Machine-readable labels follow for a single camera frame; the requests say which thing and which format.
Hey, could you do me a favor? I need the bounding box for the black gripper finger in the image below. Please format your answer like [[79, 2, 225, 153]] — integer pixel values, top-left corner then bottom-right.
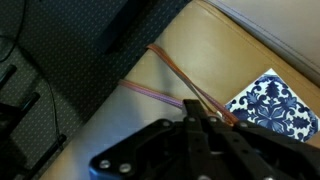
[[183, 99, 208, 125]]

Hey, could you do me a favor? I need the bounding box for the brown bag with straps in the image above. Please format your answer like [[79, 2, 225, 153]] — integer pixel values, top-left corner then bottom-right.
[[118, 43, 239, 126]]

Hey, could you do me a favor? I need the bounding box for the brown leather sofa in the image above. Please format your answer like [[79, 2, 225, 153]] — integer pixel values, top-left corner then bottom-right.
[[40, 0, 320, 180]]

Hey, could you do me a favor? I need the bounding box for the blue white patterned tile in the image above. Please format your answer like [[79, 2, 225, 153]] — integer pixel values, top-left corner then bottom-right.
[[225, 69, 320, 142]]

